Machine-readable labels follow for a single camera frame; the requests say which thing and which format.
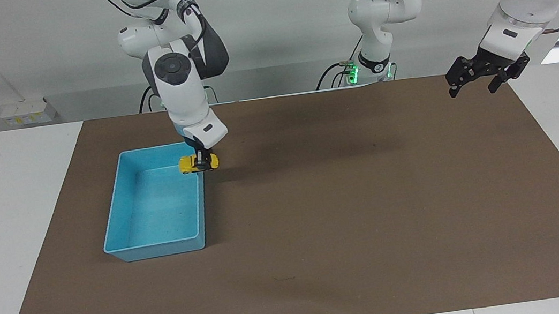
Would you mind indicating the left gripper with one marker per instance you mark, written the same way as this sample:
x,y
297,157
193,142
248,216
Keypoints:
x,y
493,63

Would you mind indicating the yellow toy beetle car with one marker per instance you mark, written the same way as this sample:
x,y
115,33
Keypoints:
x,y
186,164

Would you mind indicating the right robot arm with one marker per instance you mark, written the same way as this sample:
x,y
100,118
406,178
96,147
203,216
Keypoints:
x,y
179,92

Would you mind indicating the blue plastic bin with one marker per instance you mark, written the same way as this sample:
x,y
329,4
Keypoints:
x,y
157,211

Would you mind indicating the white wall socket box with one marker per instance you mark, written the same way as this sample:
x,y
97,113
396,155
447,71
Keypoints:
x,y
28,112

